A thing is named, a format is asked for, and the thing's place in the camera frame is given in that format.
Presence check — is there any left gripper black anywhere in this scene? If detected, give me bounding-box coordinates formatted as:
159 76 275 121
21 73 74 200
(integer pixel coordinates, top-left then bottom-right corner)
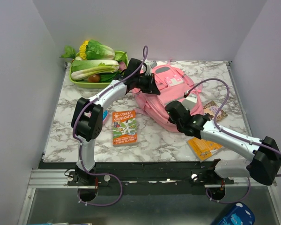
133 73 160 94

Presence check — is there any pink student backpack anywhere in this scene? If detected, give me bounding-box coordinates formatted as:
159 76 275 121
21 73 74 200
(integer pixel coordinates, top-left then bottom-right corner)
133 62 194 133

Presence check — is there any illustrated picture book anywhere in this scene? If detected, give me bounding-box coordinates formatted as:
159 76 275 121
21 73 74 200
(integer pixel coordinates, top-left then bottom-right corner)
203 101 228 121

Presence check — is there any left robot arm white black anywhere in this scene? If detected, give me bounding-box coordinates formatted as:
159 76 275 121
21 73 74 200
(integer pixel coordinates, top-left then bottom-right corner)
71 59 160 185

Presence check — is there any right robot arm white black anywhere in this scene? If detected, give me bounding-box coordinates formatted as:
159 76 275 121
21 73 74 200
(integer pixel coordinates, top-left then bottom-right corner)
165 101 281 186

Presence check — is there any orange yellow booklet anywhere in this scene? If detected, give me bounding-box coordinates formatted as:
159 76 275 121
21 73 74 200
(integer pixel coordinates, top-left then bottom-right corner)
187 137 222 162

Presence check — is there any purple toy vegetable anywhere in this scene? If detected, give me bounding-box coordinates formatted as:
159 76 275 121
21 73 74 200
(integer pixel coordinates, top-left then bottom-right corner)
118 61 126 71

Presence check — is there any brown toy mushroom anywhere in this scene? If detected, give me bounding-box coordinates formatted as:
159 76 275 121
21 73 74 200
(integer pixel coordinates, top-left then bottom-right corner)
87 74 101 83

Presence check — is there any orange treehouse book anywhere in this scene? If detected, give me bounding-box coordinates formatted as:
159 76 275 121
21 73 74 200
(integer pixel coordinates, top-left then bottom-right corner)
112 110 137 146

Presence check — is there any pink pencil case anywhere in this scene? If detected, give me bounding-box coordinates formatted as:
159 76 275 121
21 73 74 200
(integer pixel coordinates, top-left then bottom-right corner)
87 110 109 124

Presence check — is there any upper toy cabbage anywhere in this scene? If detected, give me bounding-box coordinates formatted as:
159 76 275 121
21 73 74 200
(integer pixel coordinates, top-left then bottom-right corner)
85 40 115 60

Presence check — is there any green plastic tray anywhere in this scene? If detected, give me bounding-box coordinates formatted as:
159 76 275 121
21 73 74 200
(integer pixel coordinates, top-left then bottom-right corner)
69 51 128 89

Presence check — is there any yellow artificial flower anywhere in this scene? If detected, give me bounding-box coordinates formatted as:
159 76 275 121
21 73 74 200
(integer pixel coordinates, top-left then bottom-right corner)
79 40 89 60

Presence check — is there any green artificial leaf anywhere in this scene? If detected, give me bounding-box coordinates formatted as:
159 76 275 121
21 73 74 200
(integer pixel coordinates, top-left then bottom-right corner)
60 45 76 59

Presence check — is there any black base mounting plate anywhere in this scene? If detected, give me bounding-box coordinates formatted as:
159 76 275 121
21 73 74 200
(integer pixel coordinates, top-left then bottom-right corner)
38 161 265 196

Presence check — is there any blue pencil case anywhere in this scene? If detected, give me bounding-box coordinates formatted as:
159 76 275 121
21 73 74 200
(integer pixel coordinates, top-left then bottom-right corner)
211 202 255 225

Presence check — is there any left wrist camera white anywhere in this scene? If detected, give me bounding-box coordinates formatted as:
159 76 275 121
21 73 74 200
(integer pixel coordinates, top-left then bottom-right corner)
144 61 157 75

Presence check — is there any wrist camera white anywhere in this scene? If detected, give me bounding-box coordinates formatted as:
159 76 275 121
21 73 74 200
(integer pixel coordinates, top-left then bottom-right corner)
182 93 197 111
144 61 157 75

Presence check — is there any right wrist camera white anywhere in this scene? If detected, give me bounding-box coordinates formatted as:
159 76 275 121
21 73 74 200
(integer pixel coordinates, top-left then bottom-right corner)
182 93 197 111

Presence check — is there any aluminium rail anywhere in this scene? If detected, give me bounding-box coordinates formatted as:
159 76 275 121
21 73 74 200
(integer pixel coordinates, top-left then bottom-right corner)
28 169 270 189

